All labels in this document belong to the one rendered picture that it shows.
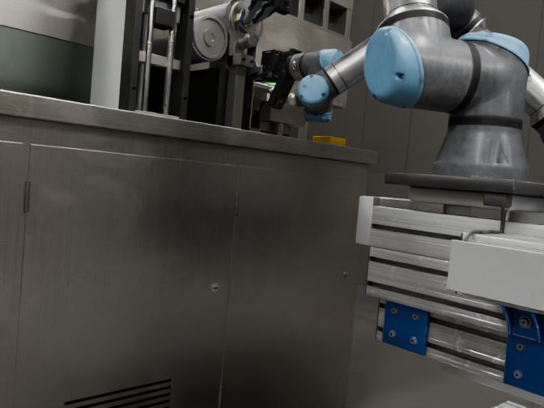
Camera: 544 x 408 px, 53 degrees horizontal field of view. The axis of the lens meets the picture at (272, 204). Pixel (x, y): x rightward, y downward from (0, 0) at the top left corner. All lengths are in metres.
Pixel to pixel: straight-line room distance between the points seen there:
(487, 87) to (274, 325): 0.85
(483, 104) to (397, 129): 2.99
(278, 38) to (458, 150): 1.44
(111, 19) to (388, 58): 0.95
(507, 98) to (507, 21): 2.74
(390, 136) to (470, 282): 3.20
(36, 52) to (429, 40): 1.17
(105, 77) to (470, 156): 1.04
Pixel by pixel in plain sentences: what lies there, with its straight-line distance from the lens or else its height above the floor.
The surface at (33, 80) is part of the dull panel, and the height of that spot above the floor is 1.01.
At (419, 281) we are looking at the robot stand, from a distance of 0.96.
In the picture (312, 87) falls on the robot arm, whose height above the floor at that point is 1.02.
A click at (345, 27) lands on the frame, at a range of 2.60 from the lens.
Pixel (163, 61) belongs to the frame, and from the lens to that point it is 1.39.
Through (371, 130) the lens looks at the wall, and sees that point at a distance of 4.04.
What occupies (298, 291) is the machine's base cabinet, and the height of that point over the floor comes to 0.49.
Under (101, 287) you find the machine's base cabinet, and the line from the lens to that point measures 1.17.
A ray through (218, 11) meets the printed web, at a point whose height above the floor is 1.27.
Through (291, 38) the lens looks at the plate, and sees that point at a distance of 2.32.
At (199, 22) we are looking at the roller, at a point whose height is 1.21.
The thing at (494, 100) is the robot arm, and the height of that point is 0.94.
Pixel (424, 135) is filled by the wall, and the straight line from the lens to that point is 3.78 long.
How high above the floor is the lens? 0.79
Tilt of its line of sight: 3 degrees down
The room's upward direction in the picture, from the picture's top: 5 degrees clockwise
